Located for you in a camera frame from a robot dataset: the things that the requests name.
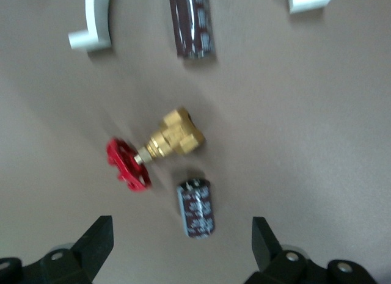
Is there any long brown electrolytic capacitor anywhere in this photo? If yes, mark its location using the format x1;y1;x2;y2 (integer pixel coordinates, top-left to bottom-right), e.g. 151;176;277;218
167;0;214;59

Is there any brass valve with red handwheel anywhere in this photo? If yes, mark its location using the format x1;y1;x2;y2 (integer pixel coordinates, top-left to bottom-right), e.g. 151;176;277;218
106;106;206;192

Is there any white curved plastic bracket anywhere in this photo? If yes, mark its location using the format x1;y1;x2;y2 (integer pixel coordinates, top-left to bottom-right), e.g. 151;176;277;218
67;0;334;51

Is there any short black electrolytic capacitor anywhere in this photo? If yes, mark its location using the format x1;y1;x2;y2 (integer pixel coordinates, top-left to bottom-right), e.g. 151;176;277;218
176;177;216;239

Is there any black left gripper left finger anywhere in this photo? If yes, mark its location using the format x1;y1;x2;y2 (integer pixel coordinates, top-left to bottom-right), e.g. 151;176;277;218
0;216;114;284

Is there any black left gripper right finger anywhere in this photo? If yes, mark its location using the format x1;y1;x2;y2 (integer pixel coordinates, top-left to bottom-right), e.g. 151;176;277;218
246;216;378;284

